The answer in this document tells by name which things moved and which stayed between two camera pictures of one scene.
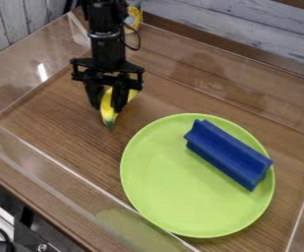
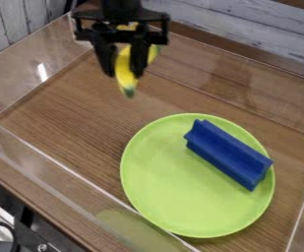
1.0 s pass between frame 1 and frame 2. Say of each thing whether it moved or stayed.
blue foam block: stayed
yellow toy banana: moved
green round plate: stayed
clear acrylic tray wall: stayed
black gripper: moved
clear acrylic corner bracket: stayed
